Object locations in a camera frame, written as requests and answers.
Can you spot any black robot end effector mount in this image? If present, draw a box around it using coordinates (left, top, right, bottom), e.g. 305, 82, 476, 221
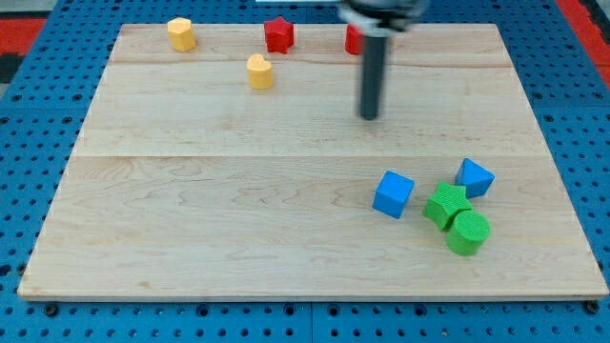
337, 0, 428, 37

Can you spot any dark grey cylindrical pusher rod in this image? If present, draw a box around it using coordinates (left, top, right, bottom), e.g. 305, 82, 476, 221
359, 36, 389, 120

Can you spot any yellow heart block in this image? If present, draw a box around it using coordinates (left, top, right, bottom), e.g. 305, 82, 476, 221
246, 53, 275, 90

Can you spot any blue triangle block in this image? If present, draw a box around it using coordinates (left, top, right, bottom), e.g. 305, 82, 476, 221
455, 158, 496, 198

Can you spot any red block behind rod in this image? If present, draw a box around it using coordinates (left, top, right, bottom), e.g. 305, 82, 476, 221
344, 24, 363, 55

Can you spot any red star block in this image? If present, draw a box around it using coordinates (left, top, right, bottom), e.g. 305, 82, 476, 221
263, 16, 295, 54

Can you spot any blue cube block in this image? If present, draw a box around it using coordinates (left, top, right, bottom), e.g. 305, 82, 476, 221
372, 171, 416, 219

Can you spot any green star block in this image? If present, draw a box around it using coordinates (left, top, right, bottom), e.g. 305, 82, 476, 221
423, 181, 473, 232

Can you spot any light wooden board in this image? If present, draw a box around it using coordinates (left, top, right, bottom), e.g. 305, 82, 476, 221
18, 24, 608, 302

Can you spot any yellow hexagon block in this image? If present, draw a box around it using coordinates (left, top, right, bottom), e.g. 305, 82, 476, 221
167, 17, 197, 52

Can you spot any green cylinder block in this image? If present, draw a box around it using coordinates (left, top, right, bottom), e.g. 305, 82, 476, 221
445, 211, 491, 256

